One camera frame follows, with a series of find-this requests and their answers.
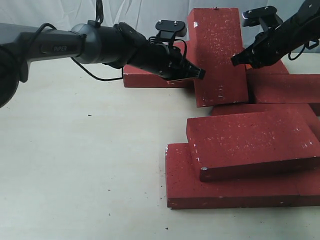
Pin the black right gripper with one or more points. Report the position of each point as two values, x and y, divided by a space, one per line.
267 48

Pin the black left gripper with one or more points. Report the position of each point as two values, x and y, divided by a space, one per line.
167 62

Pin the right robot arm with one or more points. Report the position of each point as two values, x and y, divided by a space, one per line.
303 27

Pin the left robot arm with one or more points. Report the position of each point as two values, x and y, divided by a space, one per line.
92 43

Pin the red brick middle right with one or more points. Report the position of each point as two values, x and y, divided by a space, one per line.
285 88

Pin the red brick back right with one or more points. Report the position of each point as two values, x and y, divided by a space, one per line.
277 68

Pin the red brick third row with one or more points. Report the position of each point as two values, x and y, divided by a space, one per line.
302 108

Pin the red brick back left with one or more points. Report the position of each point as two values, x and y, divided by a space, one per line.
138 78

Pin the red brick tilted front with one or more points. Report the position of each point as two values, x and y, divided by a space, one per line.
248 145

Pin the red brick front left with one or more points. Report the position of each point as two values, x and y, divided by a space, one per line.
185 191

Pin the red brick front right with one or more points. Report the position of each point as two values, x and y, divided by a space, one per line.
307 184

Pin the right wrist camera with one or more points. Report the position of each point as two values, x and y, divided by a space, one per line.
266 17

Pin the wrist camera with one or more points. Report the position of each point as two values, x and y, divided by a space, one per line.
170 29
266 17

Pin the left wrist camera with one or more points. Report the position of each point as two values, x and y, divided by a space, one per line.
170 29

